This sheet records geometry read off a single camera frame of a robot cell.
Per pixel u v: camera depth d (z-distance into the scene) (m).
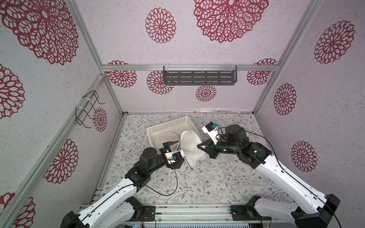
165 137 0.99
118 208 0.59
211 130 0.58
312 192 0.40
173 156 0.58
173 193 0.81
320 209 0.37
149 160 0.54
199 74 0.94
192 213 0.75
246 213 0.67
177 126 1.09
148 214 0.76
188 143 0.70
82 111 0.74
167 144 0.65
